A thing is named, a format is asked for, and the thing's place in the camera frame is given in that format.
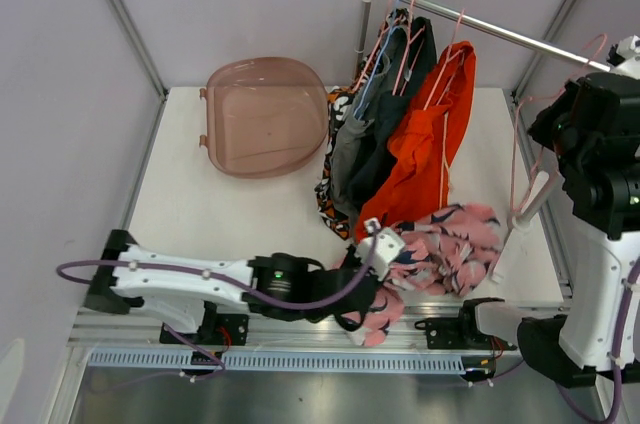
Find pink wire hanger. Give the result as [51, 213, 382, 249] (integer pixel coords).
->
[509, 33, 608, 216]

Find dark navy shorts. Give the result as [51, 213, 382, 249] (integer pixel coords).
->
[347, 17, 437, 215]

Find pink navy floral shorts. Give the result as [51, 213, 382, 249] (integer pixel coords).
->
[336, 203, 504, 347]

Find pink hanger of orange shorts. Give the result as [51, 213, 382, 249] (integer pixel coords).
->
[423, 9, 465, 208]

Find blue wire hanger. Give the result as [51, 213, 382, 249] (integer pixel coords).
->
[352, 0, 408, 121]

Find orange black camo shorts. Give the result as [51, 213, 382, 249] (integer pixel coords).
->
[313, 8, 411, 241]

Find pink hanger of camo shorts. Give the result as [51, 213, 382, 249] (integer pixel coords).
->
[349, 0, 402, 95]

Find grey knit shorts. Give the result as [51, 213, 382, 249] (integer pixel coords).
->
[331, 91, 383, 214]

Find pink hanger of navy shorts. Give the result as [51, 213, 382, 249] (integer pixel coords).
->
[392, 0, 429, 96]

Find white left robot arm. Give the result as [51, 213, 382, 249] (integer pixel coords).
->
[84, 229, 380, 344]

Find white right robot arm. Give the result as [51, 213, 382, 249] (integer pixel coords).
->
[456, 70, 639, 423]

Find pink plastic basin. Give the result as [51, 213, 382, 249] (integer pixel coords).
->
[199, 57, 328, 179]

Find metal clothes rack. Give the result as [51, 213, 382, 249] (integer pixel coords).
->
[358, 0, 611, 284]

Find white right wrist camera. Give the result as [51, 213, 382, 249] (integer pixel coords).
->
[607, 35, 640, 79]

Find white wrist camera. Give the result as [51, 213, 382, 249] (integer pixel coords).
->
[356, 218, 405, 281]
[607, 35, 640, 79]

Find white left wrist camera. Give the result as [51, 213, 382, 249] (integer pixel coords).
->
[356, 218, 405, 281]

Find white slotted cable duct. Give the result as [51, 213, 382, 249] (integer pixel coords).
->
[88, 348, 465, 375]

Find aluminium mounting rail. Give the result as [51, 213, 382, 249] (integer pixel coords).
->
[67, 301, 574, 349]

